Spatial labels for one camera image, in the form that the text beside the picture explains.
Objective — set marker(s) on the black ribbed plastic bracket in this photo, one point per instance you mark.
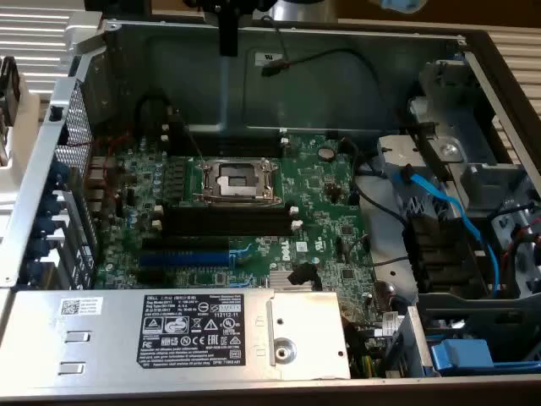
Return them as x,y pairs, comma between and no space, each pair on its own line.
439,254

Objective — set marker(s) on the white QR code sticker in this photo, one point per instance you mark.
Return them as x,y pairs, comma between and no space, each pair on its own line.
80,306

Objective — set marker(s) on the white barcode tag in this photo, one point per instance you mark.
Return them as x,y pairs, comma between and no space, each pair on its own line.
389,325

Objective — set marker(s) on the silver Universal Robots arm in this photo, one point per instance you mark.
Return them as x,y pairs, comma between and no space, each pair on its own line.
304,10

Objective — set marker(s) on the metal rear port block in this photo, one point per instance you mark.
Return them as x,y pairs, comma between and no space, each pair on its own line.
96,186

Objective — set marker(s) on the black plug on motherboard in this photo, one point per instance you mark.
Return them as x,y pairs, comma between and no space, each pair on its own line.
300,275

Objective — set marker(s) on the small silver heatsink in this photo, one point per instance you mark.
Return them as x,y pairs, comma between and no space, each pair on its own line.
279,281

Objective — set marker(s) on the white case wall sticker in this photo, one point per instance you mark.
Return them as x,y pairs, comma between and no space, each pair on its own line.
266,57

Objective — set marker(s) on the white parts rack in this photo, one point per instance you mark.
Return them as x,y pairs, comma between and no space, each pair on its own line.
25,110

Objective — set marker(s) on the green Dell motherboard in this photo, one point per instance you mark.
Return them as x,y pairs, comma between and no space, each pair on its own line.
321,199

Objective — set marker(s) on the grey metal disk bay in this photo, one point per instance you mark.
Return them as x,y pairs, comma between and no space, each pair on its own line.
448,148

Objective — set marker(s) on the long black expansion slot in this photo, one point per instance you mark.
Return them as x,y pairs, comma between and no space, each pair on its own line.
186,243

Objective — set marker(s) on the blue plastic card clip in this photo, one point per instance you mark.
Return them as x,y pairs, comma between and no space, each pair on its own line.
53,204
35,270
60,174
45,226
39,248

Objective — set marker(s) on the dark grey plastic disk bay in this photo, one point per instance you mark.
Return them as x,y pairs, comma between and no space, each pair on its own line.
486,313

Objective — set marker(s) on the black RAM slot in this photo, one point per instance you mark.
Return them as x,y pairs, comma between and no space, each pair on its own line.
220,139
220,151
220,213
220,228

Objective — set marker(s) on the grey metal PC case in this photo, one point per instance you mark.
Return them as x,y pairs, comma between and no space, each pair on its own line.
317,93

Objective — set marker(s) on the short black expansion slot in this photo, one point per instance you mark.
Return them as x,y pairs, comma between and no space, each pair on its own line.
152,275

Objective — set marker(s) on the metal CPU socket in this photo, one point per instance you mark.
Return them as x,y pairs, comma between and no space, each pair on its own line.
236,182

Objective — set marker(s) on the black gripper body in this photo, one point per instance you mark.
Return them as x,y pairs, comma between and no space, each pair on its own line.
207,4

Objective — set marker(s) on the black computer part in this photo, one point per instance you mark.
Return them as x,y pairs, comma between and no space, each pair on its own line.
8,91

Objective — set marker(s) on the black rating label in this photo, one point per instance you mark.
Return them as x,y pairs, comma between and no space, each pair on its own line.
190,330

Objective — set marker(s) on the blue expansion slot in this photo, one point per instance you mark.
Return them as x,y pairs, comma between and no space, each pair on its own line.
186,258

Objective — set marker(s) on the round coin battery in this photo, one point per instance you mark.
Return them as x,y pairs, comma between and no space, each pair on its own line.
325,153

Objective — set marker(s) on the silver power supply unit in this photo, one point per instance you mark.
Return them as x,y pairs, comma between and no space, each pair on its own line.
105,330

